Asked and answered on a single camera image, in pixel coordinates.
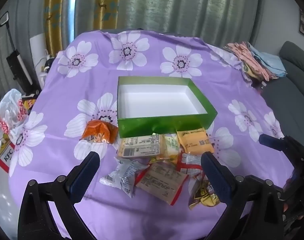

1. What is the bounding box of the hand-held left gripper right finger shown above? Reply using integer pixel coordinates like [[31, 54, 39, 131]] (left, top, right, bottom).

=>
[[200, 151, 285, 240]]

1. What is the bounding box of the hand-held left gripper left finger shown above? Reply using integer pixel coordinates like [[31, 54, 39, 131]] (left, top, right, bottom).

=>
[[18, 151, 101, 240]]

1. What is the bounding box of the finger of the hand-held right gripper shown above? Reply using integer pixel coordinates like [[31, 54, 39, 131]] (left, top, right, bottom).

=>
[[258, 133, 293, 153]]

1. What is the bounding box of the brown gold snack packet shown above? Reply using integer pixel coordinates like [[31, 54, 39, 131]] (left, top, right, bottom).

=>
[[188, 176, 220, 210]]

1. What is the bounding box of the red snack packet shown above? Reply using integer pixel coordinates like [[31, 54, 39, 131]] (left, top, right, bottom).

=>
[[176, 152, 203, 176]]

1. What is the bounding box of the white silver snack packet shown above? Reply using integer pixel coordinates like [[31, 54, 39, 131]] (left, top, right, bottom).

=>
[[99, 157, 149, 198]]

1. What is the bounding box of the yellow-orange snack packet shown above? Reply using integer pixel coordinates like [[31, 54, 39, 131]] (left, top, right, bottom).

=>
[[176, 127, 215, 154]]

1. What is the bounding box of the orange snack packet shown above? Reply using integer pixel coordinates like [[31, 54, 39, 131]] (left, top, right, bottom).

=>
[[81, 120, 119, 144]]

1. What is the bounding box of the green-yellow snack packet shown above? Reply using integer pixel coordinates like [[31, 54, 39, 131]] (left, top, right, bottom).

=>
[[164, 135, 181, 161]]

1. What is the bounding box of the red-edged beige snack packet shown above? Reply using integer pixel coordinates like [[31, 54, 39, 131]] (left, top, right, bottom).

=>
[[135, 162, 190, 206]]

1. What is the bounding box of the small yellow candy wrapper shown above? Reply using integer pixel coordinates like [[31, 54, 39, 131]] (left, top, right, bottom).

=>
[[148, 155, 178, 166]]

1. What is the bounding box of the long tan snack packet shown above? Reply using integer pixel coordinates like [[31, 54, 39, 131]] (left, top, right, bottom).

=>
[[117, 134, 168, 158]]

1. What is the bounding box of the green cardboard box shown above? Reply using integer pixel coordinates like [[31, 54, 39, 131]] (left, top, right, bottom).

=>
[[117, 76, 218, 138]]

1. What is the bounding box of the grey sofa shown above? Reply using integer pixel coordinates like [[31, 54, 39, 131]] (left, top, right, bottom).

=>
[[261, 41, 304, 142]]

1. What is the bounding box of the stack of folded clothes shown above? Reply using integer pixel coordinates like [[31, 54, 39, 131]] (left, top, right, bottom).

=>
[[224, 41, 288, 83]]

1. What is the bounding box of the red and white cardboard box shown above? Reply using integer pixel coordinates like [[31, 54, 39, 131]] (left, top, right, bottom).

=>
[[0, 140, 17, 173]]

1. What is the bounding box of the purple floral cloth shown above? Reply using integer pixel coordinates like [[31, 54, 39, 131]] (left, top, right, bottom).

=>
[[8, 29, 295, 240]]

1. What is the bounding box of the white plastic bag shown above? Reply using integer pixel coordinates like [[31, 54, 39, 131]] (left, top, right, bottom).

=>
[[0, 89, 30, 155]]

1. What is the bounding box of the dark bag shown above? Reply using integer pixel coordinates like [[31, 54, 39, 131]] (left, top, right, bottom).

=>
[[41, 55, 56, 74]]

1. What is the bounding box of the upright vacuum cleaner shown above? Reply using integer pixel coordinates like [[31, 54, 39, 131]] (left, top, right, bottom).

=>
[[0, 11, 35, 93]]

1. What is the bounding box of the white box appliance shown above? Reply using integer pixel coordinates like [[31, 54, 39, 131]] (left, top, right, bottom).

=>
[[29, 33, 50, 58]]

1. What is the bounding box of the gold patterned curtain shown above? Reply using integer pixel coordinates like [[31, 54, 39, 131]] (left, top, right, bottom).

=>
[[43, 0, 123, 58]]

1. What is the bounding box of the grey curtain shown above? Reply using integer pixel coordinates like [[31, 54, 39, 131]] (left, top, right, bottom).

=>
[[74, 0, 270, 50]]

